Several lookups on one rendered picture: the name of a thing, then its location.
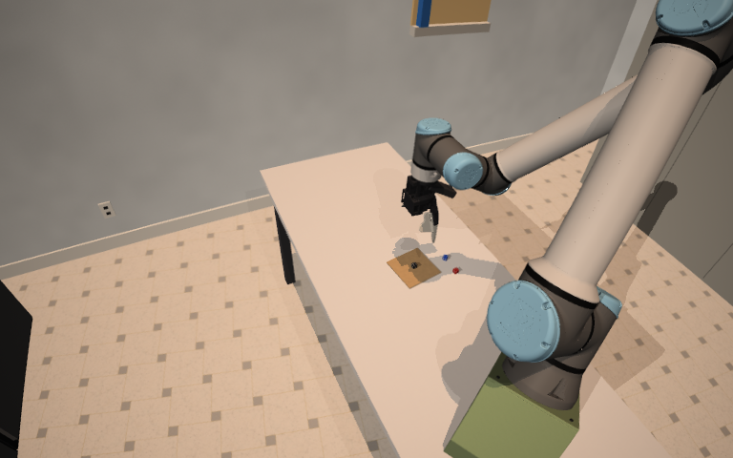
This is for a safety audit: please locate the tan square mat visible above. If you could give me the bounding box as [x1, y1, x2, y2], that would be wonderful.
[387, 248, 441, 289]

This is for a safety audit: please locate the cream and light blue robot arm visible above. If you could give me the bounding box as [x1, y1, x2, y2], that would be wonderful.
[410, 0, 733, 410]

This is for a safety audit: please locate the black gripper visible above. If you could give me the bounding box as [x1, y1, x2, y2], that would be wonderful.
[401, 176, 439, 243]

